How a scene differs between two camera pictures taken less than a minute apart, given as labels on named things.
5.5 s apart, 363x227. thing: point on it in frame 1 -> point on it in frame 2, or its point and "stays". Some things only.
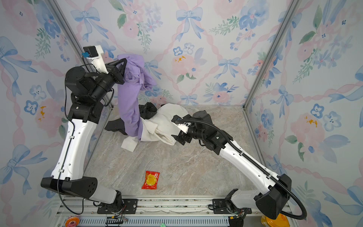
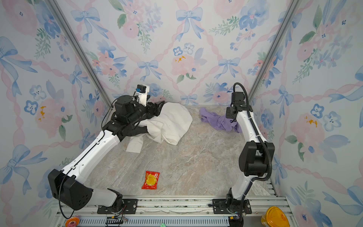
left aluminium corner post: (65, 21) stays
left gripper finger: (114, 63) -> (159, 104)
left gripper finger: (119, 77) -> (157, 112)
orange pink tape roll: (72, 221) stays
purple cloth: (137, 78) -> (221, 122)
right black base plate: (221, 207) stays
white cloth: (159, 128) stays
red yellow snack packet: (151, 181) stays
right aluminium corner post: (289, 15) stays
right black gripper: (180, 140) -> (228, 114)
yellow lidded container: (281, 221) stays
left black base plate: (130, 206) stays
